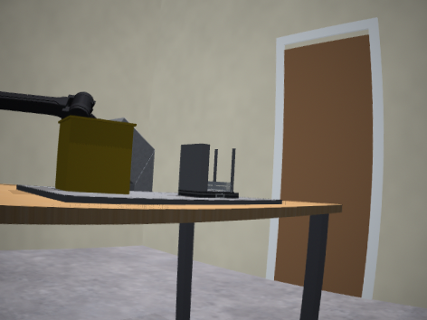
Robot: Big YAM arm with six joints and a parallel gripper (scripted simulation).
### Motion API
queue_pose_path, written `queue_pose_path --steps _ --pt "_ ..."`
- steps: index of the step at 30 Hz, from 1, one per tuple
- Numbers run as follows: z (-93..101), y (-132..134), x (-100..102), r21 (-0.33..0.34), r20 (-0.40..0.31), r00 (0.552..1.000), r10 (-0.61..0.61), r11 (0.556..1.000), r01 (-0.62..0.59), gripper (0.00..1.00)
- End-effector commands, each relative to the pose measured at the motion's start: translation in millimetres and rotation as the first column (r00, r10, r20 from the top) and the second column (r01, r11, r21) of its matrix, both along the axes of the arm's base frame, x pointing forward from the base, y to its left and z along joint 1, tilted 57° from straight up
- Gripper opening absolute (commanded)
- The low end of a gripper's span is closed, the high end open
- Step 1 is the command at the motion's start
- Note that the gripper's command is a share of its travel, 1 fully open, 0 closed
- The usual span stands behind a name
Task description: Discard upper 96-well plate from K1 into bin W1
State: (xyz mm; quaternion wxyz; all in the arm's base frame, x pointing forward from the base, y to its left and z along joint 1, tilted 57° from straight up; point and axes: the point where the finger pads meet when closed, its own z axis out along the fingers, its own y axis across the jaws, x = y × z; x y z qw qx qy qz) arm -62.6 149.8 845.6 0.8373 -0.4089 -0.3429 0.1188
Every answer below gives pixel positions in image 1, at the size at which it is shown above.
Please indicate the yellow open-top bin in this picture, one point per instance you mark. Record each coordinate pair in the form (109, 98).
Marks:
(94, 155)

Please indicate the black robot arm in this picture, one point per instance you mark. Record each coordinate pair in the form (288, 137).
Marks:
(80, 104)

